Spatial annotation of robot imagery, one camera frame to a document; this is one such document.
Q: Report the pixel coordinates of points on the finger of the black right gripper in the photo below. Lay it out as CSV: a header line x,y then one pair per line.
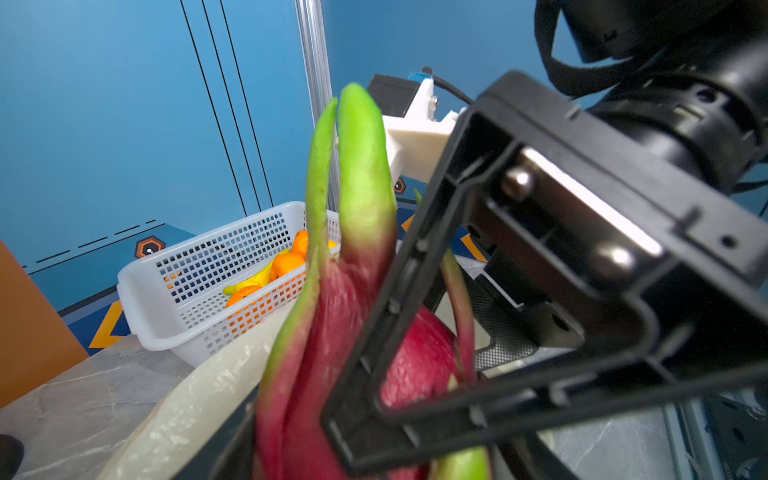
x,y
367,436

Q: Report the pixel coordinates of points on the orange fruit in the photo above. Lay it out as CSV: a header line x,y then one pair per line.
x,y
241,294
285,263
301,244

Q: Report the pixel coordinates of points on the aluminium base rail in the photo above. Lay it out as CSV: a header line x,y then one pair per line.
x,y
719,436

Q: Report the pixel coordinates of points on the pink dragon fruit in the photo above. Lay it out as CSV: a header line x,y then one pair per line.
x,y
338,295

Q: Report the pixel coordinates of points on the yellowish plastic bag orange print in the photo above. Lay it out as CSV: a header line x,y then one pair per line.
x,y
188,430

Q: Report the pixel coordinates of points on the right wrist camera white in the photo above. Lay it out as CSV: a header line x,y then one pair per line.
x,y
415,136

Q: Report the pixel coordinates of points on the yellow banana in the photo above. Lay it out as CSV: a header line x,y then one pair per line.
x,y
260,279

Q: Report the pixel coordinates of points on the aluminium corner frame post right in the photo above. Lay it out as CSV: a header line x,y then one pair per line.
x,y
315,54

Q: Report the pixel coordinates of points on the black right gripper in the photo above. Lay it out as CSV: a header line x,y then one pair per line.
x,y
658,269

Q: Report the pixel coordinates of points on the white perforated plastic basket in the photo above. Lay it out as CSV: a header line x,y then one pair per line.
x,y
175,300

